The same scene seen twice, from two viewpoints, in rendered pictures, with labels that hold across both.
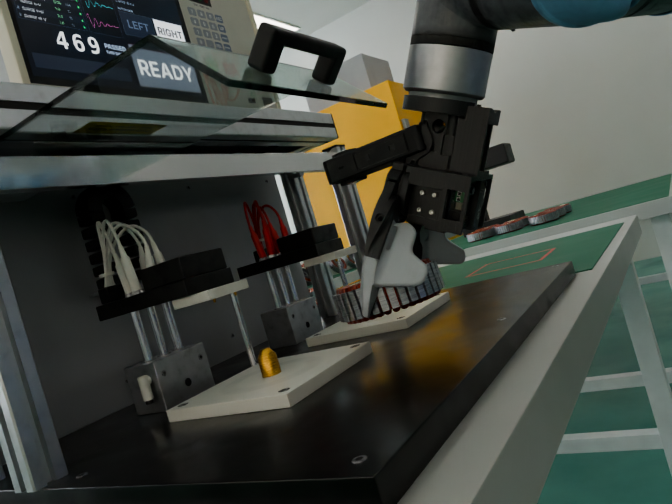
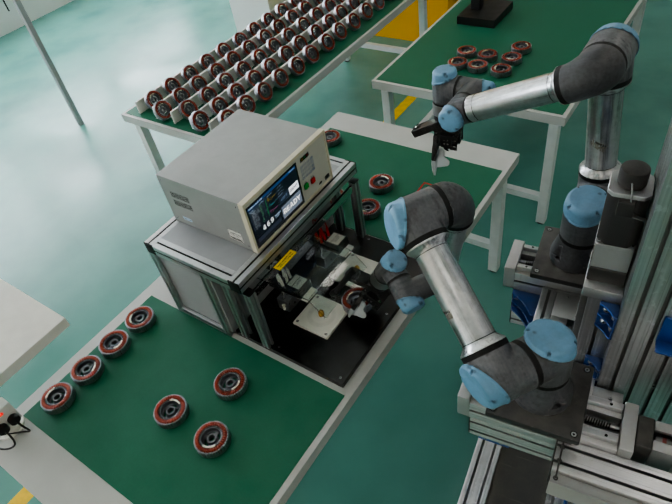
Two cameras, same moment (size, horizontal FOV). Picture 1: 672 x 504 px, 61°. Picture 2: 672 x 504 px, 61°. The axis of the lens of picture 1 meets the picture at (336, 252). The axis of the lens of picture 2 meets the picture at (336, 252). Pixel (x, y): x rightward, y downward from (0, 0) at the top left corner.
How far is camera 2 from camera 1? 1.66 m
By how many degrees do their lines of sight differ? 45
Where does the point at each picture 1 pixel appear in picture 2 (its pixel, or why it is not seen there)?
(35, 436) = (268, 338)
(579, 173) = not seen: outside the picture
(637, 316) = (497, 201)
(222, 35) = (311, 164)
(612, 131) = not seen: outside the picture
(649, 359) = (496, 218)
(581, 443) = not seen: hidden behind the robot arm
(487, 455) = (362, 377)
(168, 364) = (290, 301)
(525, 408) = (374, 363)
